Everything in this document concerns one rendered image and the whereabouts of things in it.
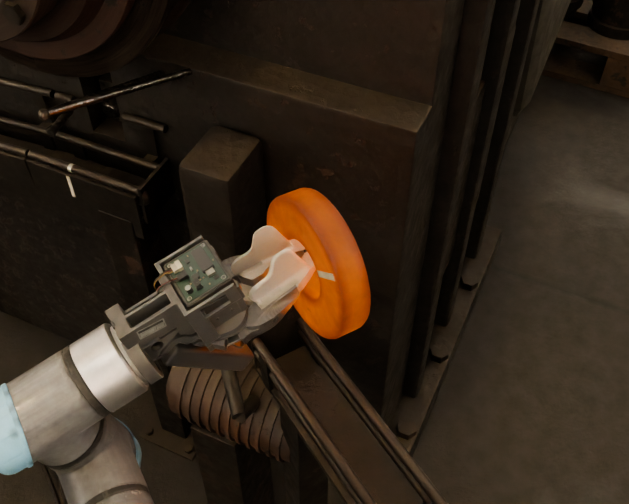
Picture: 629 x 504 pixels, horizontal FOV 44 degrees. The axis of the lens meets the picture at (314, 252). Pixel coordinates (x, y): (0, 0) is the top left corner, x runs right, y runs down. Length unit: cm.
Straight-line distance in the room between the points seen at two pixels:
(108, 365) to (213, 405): 42
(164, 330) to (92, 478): 17
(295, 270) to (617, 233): 150
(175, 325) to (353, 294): 17
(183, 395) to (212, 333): 42
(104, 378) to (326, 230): 24
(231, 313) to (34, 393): 19
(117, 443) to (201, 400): 32
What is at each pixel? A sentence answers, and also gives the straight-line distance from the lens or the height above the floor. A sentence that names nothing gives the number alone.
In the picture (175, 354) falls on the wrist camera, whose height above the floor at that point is 85.
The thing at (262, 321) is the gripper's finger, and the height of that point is 87.
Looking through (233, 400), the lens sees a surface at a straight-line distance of 105.
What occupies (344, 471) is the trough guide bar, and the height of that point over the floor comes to 70.
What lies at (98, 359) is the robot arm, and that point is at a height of 88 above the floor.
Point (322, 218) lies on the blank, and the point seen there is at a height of 94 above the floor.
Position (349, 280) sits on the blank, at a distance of 72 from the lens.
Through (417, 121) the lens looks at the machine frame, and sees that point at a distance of 95.
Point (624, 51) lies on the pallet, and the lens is 256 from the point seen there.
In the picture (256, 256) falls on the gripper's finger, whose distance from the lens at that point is 76.
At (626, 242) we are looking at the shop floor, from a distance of 214.
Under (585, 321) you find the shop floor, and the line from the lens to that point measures 193.
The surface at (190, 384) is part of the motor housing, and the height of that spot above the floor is 52.
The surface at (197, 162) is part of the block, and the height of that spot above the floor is 80.
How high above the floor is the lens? 146
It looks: 48 degrees down
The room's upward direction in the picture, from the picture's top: straight up
